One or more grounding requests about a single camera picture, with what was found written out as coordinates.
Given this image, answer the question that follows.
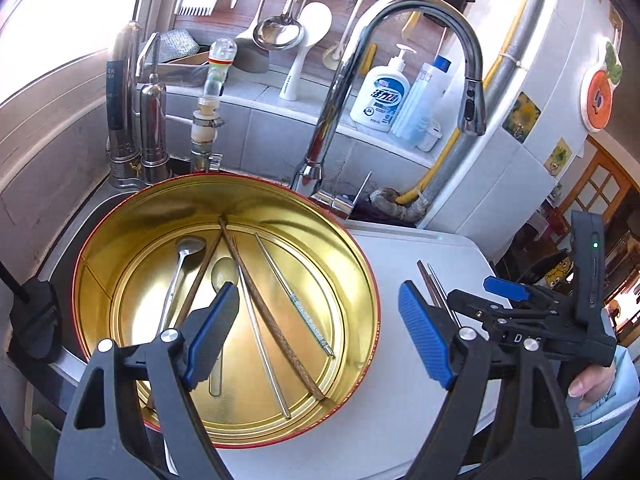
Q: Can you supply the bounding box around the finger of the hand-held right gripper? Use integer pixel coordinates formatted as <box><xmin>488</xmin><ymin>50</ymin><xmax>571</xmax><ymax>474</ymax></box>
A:
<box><xmin>446</xmin><ymin>287</ymin><xmax>531</xmax><ymax>332</ymax></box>
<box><xmin>483</xmin><ymin>276</ymin><xmax>576</xmax><ymax>311</ymax></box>

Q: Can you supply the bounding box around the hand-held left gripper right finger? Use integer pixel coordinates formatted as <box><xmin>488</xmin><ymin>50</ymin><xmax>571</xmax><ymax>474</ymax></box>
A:
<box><xmin>398</xmin><ymin>281</ymin><xmax>583</xmax><ymax>480</ymax></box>

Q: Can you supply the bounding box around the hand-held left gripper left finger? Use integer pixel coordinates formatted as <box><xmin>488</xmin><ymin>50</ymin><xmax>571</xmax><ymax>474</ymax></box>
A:
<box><xmin>54</xmin><ymin>281</ymin><xmax>241</xmax><ymax>480</ymax></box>

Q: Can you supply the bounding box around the patterned metal chopstick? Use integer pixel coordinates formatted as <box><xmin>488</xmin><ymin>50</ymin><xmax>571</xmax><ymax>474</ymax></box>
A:
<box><xmin>253</xmin><ymin>232</ymin><xmax>336</xmax><ymax>359</ymax></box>
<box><xmin>431</xmin><ymin>269</ymin><xmax>461</xmax><ymax>328</ymax></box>

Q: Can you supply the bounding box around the wooden chopstick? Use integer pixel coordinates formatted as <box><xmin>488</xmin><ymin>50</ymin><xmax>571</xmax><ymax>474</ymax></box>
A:
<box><xmin>218</xmin><ymin>215</ymin><xmax>327</xmax><ymax>402</ymax></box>
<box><xmin>417</xmin><ymin>260</ymin><xmax>443</xmax><ymax>308</ymax></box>
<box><xmin>172</xmin><ymin>232</ymin><xmax>225</xmax><ymax>325</ymax></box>

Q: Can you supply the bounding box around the grey handled spoon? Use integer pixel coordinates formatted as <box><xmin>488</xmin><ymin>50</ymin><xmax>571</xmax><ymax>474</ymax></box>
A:
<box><xmin>209</xmin><ymin>257</ymin><xmax>237</xmax><ymax>397</ymax></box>

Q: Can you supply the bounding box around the plain metal chopstick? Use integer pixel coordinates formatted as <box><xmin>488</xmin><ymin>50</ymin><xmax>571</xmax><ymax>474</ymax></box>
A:
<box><xmin>235</xmin><ymin>262</ymin><xmax>292</xmax><ymax>420</ymax></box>

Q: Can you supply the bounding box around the steel spoon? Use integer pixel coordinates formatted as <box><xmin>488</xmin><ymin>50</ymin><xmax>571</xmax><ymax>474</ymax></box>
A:
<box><xmin>157</xmin><ymin>235</ymin><xmax>207</xmax><ymax>336</ymax></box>

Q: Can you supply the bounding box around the round golden tin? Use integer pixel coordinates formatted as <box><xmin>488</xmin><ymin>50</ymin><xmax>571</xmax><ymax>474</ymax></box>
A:
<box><xmin>72</xmin><ymin>172</ymin><xmax>382</xmax><ymax>450</ymax></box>

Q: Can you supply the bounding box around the grey pipe elbow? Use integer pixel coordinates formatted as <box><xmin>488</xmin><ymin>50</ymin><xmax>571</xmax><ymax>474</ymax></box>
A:
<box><xmin>370</xmin><ymin>187</ymin><xmax>426</xmax><ymax>221</ymax></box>

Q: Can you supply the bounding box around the person's right forearm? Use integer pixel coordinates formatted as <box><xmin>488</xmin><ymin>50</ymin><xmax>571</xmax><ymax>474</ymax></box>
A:
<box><xmin>572</xmin><ymin>345</ymin><xmax>640</xmax><ymax>480</ymax></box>

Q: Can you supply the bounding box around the person's right hand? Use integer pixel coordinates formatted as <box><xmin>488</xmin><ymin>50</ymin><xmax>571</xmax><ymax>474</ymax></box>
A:
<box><xmin>567</xmin><ymin>362</ymin><xmax>618</xmax><ymax>413</ymax></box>

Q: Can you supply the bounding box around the yellow cartoon figure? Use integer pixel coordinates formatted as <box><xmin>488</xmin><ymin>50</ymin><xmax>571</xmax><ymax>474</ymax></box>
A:
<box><xmin>542</xmin><ymin>257</ymin><xmax>573</xmax><ymax>290</ymax></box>

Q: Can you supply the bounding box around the wooden door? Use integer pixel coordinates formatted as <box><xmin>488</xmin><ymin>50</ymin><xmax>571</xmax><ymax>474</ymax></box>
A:
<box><xmin>557</xmin><ymin>132</ymin><xmax>640</xmax><ymax>241</ymax></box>

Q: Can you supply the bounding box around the small sunflower hook sticker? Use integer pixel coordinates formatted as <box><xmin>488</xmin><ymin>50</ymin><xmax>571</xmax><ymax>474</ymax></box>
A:
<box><xmin>545</xmin><ymin>137</ymin><xmax>573</xmax><ymax>177</ymax></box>

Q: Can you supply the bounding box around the stainless steel sink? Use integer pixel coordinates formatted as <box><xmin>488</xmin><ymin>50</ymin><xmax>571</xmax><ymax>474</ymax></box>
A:
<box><xmin>37</xmin><ymin>180</ymin><xmax>151</xmax><ymax>391</ymax></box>

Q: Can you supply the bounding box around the large sunflower hook sticker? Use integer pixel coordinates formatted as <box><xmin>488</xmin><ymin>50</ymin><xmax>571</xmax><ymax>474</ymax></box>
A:
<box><xmin>502</xmin><ymin>91</ymin><xmax>543</xmax><ymax>144</ymax></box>

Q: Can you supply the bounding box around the small white container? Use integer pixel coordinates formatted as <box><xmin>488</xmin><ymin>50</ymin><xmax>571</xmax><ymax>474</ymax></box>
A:
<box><xmin>415</xmin><ymin>120</ymin><xmax>444</xmax><ymax>153</ymax></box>

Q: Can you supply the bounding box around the white blue-capped bottle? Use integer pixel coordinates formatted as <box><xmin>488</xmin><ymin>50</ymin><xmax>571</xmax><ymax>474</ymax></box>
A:
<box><xmin>391</xmin><ymin>55</ymin><xmax>452</xmax><ymax>140</ymax></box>

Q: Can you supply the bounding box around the slim chrome tap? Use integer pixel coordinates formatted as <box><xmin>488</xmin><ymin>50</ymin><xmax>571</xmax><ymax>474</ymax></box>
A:
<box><xmin>139</xmin><ymin>32</ymin><xmax>172</xmax><ymax>183</ymax></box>

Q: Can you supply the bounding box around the white detergent bottle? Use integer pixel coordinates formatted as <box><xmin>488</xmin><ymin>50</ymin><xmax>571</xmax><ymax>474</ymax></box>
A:
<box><xmin>350</xmin><ymin>44</ymin><xmax>417</xmax><ymax>133</ymax></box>

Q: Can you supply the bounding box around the chrome kitchen faucet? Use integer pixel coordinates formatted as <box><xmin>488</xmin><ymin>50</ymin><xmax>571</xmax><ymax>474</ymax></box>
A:
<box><xmin>291</xmin><ymin>0</ymin><xmax>487</xmax><ymax>218</ymax></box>

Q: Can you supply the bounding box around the chrome water filter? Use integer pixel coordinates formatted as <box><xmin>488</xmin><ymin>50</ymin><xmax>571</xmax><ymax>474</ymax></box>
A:
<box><xmin>106</xmin><ymin>20</ymin><xmax>143</xmax><ymax>183</ymax></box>

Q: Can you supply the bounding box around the grey metal pipe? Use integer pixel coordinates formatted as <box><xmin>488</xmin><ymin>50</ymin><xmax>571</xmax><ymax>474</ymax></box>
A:
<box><xmin>480</xmin><ymin>0</ymin><xmax>556</xmax><ymax>111</ymax></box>

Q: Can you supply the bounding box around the glass tap fitting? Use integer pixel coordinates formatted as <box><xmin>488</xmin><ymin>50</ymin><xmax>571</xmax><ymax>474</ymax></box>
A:
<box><xmin>190</xmin><ymin>37</ymin><xmax>238</xmax><ymax>173</ymax></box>

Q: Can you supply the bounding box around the white rice paddle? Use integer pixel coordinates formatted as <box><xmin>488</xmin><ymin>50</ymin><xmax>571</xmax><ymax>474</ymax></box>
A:
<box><xmin>277</xmin><ymin>2</ymin><xmax>333</xmax><ymax>102</ymax></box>

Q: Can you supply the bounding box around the steel ladle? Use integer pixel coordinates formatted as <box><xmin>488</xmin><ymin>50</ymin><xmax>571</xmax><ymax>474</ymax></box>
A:
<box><xmin>252</xmin><ymin>0</ymin><xmax>306</xmax><ymax>52</ymax></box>

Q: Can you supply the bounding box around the yellow hose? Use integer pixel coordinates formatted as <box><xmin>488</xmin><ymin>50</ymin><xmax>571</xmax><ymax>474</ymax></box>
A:
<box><xmin>395</xmin><ymin>7</ymin><xmax>531</xmax><ymax>206</ymax></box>

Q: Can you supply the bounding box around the orange fruit wall decoration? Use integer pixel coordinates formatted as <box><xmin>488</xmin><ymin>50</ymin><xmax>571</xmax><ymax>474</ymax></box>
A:
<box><xmin>580</xmin><ymin>40</ymin><xmax>626</xmax><ymax>133</ymax></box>

